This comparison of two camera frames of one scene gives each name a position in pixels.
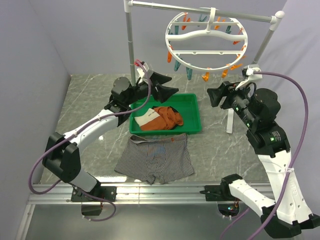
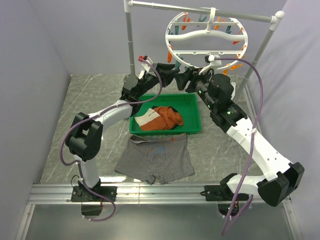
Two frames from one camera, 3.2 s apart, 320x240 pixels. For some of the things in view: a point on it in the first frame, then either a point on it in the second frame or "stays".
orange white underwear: (158, 118) stays
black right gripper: (226, 88) → (191, 74)
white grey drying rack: (275, 20) stays
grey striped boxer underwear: (165, 157) stays
